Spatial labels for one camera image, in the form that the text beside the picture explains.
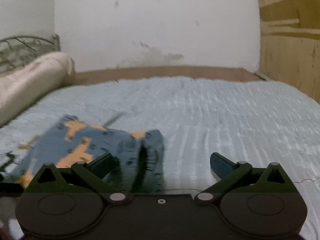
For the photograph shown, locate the light blue bedspread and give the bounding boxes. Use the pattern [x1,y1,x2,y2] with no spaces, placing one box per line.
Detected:
[1,77,319,239]

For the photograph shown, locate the blue pants with orange trucks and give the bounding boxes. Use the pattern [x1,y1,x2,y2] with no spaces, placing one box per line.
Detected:
[4,115,164,194]

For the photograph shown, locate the metal headboard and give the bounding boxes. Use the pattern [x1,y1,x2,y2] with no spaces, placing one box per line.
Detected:
[1,34,61,77]

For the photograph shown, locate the rolled cream blanket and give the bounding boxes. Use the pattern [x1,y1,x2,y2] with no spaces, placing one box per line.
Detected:
[1,52,76,126]

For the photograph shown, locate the brown wooden bed frame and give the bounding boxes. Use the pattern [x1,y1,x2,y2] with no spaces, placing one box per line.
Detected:
[71,66,262,86]

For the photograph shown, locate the wooden wardrobe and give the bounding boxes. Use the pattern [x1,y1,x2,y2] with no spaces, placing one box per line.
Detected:
[258,0,320,102]

